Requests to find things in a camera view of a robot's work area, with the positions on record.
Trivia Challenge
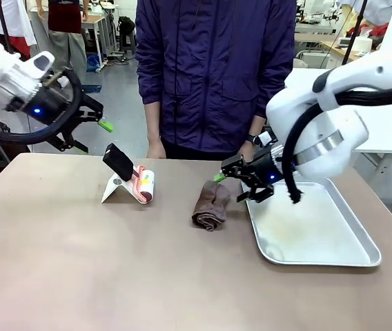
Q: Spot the red cloth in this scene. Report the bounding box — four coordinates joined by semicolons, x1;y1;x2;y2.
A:
368;23;390;38

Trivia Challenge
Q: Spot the person's right forearm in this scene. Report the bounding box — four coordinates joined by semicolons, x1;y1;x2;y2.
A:
144;102;163;143

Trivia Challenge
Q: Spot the person in dark red apron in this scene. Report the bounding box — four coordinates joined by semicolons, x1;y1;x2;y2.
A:
32;0;90;79

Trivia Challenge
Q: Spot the person's left hand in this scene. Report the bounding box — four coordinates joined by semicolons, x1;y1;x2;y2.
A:
239;143;259;162

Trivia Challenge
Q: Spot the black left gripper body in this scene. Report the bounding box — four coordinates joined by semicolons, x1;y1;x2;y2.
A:
17;84;80;127

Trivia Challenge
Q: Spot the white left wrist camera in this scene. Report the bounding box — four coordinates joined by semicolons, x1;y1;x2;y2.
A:
23;50;56;82

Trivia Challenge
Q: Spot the pink black-handled lint roller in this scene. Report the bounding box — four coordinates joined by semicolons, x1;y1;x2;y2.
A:
101;143;156;207

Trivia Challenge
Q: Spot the person's left forearm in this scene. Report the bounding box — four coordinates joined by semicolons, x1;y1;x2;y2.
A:
249;114;265;137

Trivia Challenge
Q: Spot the person's right hand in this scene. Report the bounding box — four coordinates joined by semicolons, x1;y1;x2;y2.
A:
146;139;167;159

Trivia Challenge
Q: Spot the blue plastic bag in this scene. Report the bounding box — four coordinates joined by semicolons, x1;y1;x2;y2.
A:
86;54;102;73

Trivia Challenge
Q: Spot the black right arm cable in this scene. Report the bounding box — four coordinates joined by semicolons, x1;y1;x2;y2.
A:
282;68;392;205

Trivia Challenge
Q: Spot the brown towel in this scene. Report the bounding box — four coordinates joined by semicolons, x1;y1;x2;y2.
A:
191;181;232;232

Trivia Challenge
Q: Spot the person in purple jacket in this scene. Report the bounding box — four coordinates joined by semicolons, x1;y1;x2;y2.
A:
135;0;297;160

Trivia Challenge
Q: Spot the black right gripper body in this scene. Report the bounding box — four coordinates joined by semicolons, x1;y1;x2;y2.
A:
247;146;299;185

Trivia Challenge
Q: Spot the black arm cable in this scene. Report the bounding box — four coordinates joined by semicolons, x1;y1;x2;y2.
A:
0;68;84;145
282;68;392;205

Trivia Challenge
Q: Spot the person in white coat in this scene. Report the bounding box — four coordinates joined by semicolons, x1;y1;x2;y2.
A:
0;0;38;48

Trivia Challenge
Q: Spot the dark bag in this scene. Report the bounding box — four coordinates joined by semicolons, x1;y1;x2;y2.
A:
0;120;31;163

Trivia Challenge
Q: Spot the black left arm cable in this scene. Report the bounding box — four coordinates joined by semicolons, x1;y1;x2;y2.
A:
0;68;84;145

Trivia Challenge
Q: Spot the wood top work table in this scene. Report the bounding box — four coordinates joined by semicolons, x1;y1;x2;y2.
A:
295;32;373;70

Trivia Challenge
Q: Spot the wood top desk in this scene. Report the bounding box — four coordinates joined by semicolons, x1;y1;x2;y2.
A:
80;13;117;70

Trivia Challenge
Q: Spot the black backpack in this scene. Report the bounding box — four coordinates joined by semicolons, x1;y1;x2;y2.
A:
117;16;137;35

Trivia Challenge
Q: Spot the silver metal tray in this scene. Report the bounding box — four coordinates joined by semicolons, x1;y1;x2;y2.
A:
240;177;382;267

